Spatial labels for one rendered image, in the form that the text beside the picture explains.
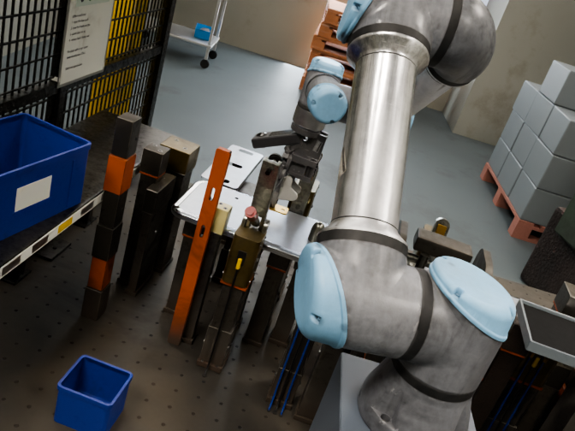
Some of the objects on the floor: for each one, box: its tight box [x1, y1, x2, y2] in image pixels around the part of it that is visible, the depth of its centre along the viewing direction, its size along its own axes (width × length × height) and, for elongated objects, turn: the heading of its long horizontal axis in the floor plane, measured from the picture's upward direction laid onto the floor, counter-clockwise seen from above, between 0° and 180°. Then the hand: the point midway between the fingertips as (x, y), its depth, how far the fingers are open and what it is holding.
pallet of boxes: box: [480, 60, 575, 245], centre depth 496 cm, size 124×80×120 cm, turn 145°
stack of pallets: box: [299, 0, 354, 90], centre depth 686 cm, size 123×89×88 cm
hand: (273, 199), depth 150 cm, fingers closed, pressing on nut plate
